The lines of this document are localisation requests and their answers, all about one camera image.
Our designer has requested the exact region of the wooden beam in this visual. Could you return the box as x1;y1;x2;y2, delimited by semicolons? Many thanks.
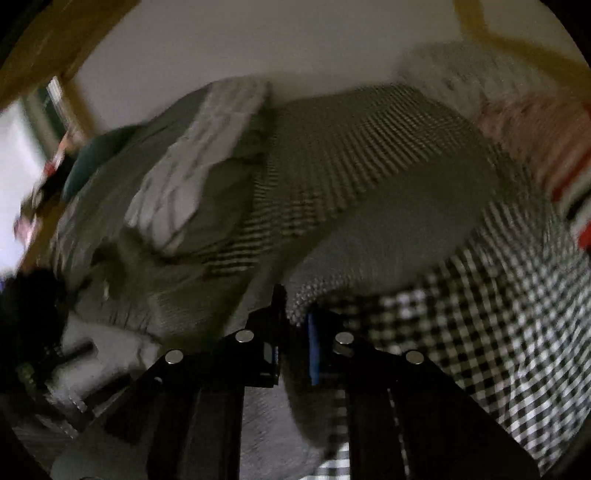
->
0;0;141;139

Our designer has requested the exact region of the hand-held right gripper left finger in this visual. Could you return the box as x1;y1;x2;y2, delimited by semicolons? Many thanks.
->
51;284;289;480

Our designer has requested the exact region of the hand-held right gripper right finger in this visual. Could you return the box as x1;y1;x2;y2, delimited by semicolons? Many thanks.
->
307;312;542;480

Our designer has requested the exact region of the black fuzzy cloth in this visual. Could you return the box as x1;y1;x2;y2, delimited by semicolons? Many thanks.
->
0;270;66;386

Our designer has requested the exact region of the grey knit sweater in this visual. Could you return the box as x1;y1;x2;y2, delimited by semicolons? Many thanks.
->
60;152;504;480

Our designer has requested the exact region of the teal pillow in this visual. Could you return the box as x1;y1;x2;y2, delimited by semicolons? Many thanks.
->
62;127;139;202

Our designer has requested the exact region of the black white checkered bed sheet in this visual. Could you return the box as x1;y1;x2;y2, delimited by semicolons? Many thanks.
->
198;83;591;480

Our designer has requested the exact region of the grey white printed cloth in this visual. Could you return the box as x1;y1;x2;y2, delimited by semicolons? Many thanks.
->
51;78;274;278

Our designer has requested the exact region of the yellow wooden frame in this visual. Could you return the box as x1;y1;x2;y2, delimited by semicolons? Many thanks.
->
455;0;591;79

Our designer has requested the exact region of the cluttered wooden side table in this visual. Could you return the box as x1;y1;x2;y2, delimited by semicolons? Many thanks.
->
13;131;81;259

